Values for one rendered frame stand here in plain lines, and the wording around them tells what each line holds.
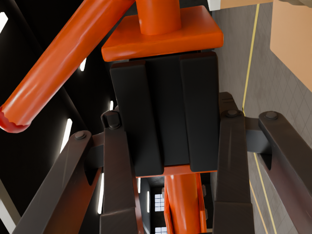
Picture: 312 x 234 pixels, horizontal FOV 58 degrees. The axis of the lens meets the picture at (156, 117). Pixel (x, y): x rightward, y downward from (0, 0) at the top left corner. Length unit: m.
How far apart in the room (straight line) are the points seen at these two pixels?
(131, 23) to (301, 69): 0.19
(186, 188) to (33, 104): 0.12
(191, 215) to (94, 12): 0.15
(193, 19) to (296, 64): 0.18
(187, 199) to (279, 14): 0.25
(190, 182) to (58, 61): 0.12
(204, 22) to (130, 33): 0.04
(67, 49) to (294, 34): 0.23
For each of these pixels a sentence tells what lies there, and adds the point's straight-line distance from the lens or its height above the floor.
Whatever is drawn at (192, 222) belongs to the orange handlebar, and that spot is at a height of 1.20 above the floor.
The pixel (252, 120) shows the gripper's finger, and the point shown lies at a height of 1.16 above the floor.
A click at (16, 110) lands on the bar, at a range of 0.21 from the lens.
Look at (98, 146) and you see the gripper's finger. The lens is 0.15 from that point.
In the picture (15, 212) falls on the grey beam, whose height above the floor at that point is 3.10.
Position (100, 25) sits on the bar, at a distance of 0.17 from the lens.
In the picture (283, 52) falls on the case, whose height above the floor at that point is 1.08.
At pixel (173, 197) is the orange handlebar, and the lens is 0.21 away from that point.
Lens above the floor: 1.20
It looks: 6 degrees up
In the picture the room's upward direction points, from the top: 96 degrees counter-clockwise
